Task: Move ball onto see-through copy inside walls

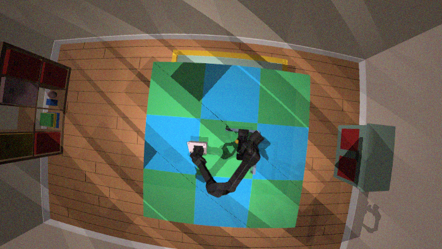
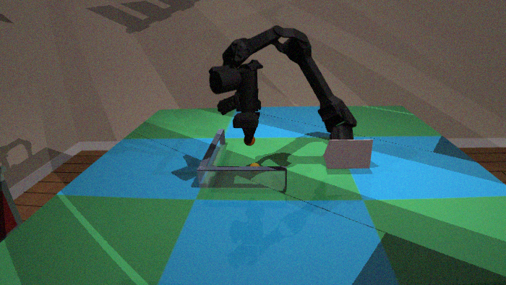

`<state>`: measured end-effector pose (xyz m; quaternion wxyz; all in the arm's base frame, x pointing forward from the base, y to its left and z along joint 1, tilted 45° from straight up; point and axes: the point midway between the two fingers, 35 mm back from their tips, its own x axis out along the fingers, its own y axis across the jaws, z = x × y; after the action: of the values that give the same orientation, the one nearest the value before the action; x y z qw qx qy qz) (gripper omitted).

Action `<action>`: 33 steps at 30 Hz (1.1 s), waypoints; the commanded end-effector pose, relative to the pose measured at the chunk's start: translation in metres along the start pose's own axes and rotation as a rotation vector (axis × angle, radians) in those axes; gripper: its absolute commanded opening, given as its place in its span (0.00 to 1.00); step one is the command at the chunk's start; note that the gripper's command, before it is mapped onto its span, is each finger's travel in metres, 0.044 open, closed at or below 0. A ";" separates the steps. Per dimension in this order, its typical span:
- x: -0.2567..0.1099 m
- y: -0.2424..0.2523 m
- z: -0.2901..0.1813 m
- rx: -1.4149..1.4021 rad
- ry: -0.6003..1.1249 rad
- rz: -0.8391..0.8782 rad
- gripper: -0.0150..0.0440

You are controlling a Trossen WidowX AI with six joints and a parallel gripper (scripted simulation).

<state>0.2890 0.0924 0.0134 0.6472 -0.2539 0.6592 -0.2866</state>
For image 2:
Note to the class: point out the low clear l-shaped wall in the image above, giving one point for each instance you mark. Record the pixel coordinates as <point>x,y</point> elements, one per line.
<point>239,180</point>

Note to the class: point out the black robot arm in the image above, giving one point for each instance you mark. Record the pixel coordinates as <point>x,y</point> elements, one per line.
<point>233,74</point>

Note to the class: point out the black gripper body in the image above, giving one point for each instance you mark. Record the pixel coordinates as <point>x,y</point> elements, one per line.
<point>249,104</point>

